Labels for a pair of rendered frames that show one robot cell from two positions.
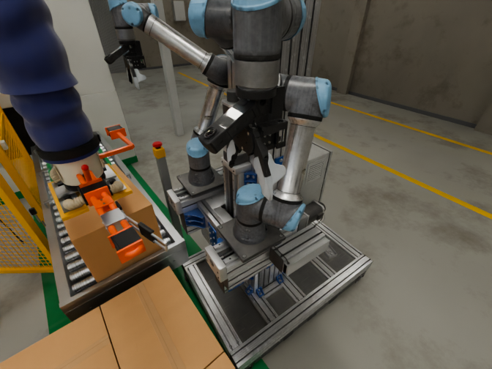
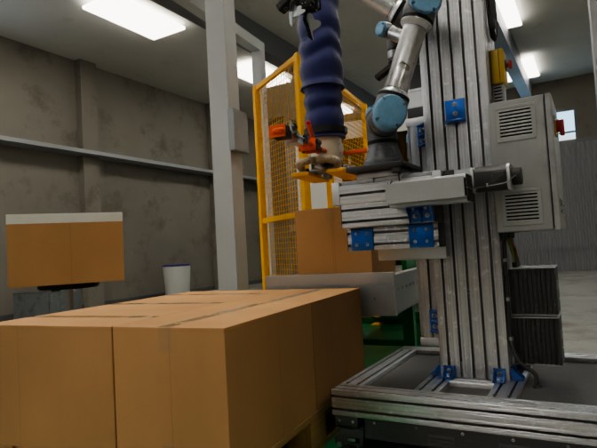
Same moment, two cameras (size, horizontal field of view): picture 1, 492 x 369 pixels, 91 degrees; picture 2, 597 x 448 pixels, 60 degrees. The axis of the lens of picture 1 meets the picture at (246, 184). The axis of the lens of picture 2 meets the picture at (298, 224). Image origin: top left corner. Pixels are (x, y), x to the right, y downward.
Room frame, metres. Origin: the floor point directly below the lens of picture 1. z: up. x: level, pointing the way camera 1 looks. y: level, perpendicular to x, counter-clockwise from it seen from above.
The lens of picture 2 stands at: (-0.44, -1.62, 0.74)
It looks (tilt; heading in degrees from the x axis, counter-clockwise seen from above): 3 degrees up; 64
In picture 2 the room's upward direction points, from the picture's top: 3 degrees counter-clockwise
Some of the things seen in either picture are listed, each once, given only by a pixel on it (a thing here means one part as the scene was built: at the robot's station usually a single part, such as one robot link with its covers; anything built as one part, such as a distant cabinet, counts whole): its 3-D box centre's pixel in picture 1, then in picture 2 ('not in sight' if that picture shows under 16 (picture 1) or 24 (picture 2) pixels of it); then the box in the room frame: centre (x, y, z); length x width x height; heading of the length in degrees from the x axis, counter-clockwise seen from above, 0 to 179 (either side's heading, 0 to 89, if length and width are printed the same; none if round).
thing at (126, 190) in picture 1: (108, 178); (344, 171); (1.00, 0.69, 1.14); 0.34 x 0.10 x 0.05; 42
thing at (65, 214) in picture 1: (65, 193); (310, 174); (0.88, 0.83, 1.14); 0.34 x 0.10 x 0.05; 42
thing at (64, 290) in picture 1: (48, 204); not in sight; (1.55, 1.67, 0.50); 2.31 x 0.05 x 0.19; 39
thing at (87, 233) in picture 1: (108, 219); (348, 245); (1.12, 0.88, 0.75); 0.60 x 0.40 x 0.40; 42
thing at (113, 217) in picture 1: (114, 220); (293, 140); (0.60, 0.45, 1.24); 0.07 x 0.07 x 0.04; 42
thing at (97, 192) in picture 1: (95, 191); (310, 146); (0.76, 0.59, 1.25); 0.10 x 0.08 x 0.06; 132
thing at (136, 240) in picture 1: (127, 243); (281, 132); (0.49, 0.36, 1.25); 0.08 x 0.07 x 0.05; 42
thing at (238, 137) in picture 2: not in sight; (238, 131); (0.85, 1.86, 1.62); 0.20 x 0.05 x 0.30; 39
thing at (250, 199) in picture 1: (252, 203); (381, 124); (0.74, -0.03, 1.20); 0.13 x 0.12 x 0.14; 64
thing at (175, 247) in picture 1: (130, 271); (327, 280); (0.85, 0.68, 0.58); 0.70 x 0.03 x 0.06; 129
